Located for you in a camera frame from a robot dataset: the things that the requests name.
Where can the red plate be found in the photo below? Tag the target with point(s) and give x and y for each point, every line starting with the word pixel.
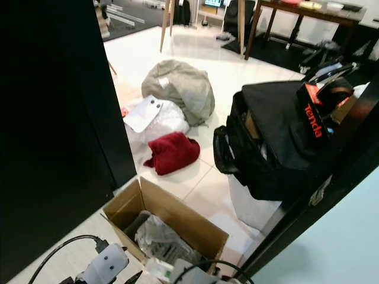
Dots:
pixel 290 2

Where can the green white carton box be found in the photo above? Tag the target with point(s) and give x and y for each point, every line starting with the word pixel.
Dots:
pixel 160 269

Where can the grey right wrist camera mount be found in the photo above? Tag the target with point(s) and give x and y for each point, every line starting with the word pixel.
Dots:
pixel 183 273

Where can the white sticker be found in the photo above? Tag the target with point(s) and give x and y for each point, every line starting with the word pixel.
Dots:
pixel 321 190

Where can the computer monitor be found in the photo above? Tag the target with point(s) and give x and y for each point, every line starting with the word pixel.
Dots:
pixel 213 3

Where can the red cloth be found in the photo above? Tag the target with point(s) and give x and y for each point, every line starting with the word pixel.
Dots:
pixel 173 152

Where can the white plastic bag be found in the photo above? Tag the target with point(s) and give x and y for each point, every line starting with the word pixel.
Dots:
pixel 169 124

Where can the light wooden stand leg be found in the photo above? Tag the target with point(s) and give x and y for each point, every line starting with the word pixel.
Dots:
pixel 241 26
pixel 167 23

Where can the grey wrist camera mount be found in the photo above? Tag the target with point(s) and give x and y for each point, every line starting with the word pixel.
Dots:
pixel 183 273
pixel 109 263

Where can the white flat device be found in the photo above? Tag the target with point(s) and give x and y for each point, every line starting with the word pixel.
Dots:
pixel 142 113

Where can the yellow plate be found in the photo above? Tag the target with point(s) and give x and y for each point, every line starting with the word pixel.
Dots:
pixel 311 6

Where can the black bag red lettering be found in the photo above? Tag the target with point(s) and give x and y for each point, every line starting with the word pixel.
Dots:
pixel 311 115

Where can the grey plastic bag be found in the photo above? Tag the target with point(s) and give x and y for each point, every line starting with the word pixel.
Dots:
pixel 163 239

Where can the white metal rails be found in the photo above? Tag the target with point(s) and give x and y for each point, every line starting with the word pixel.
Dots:
pixel 121 15

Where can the black door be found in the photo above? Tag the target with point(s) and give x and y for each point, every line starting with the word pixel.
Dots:
pixel 53 118

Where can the dark rolled item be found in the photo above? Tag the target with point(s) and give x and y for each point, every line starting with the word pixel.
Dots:
pixel 137 223

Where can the open cardboard box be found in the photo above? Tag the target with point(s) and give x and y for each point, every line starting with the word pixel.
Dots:
pixel 180 216

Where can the dark wooden table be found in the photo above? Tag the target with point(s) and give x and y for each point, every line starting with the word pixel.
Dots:
pixel 308 12

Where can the small brown carton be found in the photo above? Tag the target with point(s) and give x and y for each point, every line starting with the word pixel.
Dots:
pixel 344 109

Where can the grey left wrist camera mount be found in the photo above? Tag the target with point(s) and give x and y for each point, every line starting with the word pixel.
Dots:
pixel 109 263

